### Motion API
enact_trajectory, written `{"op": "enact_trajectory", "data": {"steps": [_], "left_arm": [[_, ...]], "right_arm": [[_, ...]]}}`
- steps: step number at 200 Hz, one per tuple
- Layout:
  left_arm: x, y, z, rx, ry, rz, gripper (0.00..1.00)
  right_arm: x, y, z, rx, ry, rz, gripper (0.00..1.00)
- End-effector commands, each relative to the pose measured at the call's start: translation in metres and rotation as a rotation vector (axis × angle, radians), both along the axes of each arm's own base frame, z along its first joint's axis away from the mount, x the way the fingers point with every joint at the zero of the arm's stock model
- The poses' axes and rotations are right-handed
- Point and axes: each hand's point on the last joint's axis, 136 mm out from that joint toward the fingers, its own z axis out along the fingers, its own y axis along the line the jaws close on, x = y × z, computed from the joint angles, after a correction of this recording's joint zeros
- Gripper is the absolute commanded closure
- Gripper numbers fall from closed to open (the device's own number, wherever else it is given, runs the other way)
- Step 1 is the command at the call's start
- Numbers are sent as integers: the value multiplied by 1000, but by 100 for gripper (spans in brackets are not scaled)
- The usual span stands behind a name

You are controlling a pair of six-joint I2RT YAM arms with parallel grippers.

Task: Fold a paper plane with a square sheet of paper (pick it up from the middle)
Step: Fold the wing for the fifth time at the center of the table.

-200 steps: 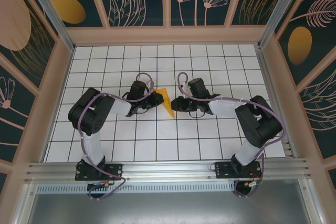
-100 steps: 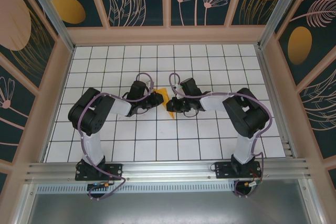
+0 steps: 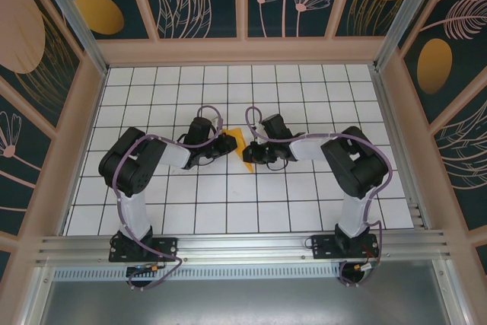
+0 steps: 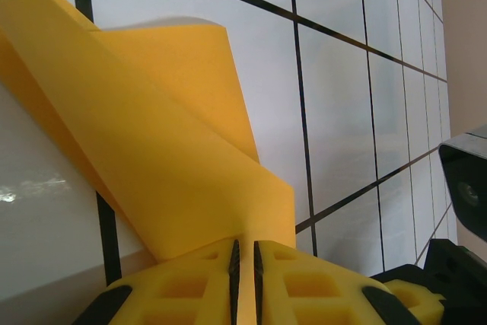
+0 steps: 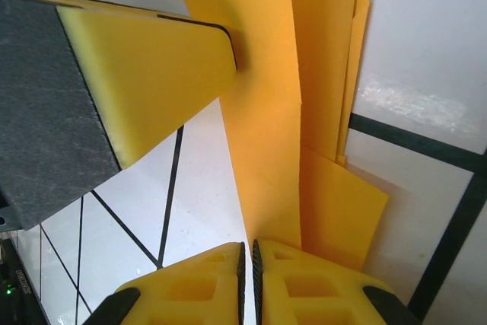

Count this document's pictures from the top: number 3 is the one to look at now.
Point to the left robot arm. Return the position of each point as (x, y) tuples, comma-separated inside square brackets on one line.
[(135, 218)]

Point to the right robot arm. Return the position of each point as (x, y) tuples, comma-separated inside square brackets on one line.
[(355, 214)]

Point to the grey metal sheet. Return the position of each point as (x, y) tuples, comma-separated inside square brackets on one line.
[(243, 302)]

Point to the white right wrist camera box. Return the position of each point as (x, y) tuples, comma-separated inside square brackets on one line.
[(259, 132)]

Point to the aluminium side rail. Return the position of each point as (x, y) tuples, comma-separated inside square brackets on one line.
[(388, 112)]

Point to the aluminium mounting rail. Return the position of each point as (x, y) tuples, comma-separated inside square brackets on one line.
[(243, 249)]

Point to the wall panel orange oval feather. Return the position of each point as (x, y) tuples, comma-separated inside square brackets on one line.
[(99, 13)]

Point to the wall panel orange oval pink feathers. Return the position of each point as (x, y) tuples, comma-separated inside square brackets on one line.
[(433, 62)]

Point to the wall panel pink leaf outlines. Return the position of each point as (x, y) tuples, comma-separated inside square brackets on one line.
[(464, 157)]

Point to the wall panel single flower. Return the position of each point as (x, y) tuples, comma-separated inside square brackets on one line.
[(15, 173)]

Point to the wall panel large pink circle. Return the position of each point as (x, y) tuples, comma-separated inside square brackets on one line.
[(19, 28)]

